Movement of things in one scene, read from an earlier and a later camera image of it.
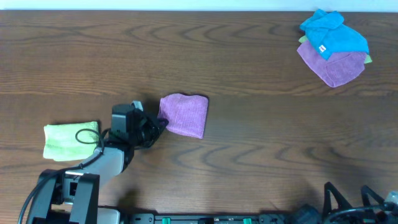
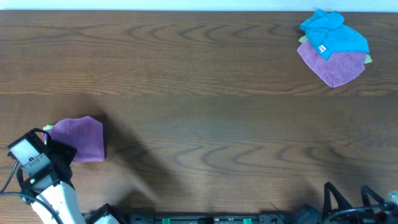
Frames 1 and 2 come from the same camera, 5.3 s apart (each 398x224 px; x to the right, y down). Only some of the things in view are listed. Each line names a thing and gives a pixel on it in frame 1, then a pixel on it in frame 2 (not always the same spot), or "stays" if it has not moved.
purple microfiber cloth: (186, 114) -> (84, 134)
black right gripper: (347, 212) stays
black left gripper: (152, 126) -> (63, 152)
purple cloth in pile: (336, 71) stays
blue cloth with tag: (327, 33) stays
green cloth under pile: (304, 39) stays
